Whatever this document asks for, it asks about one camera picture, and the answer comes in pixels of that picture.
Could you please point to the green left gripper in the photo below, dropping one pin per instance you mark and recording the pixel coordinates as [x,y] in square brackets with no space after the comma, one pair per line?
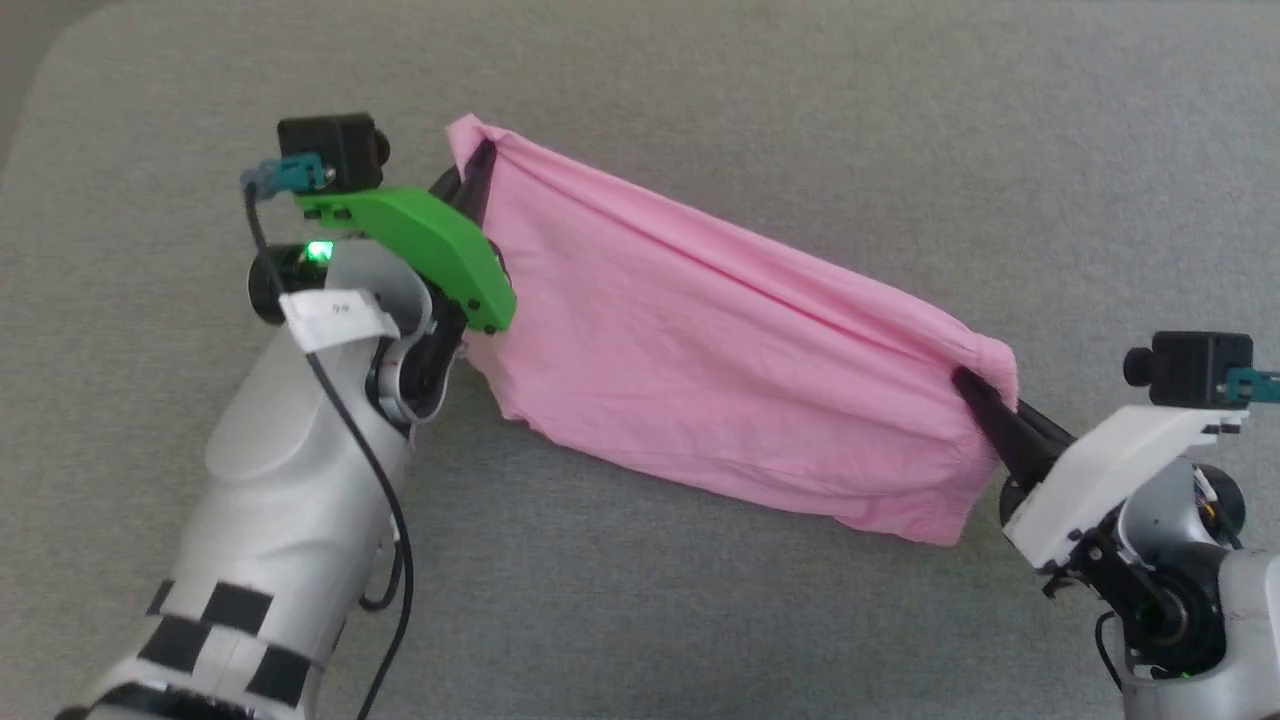
[430,240]

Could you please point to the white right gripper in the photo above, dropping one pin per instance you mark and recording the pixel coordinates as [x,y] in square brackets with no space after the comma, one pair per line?
[1100,470]

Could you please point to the pink cloth garment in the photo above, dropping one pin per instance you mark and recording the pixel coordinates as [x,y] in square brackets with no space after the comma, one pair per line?
[700,350]

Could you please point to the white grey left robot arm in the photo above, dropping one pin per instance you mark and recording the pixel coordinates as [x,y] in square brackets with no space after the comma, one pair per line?
[290,480]

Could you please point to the white paper label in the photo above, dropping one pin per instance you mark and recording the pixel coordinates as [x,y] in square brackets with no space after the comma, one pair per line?
[335,315]

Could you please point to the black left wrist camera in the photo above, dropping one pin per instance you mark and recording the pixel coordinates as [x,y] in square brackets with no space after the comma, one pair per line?
[335,150]

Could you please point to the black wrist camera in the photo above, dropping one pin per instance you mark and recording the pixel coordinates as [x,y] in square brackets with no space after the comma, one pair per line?
[335,150]
[1195,368]

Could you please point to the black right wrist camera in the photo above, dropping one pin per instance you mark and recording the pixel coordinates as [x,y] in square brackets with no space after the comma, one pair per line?
[1195,368]

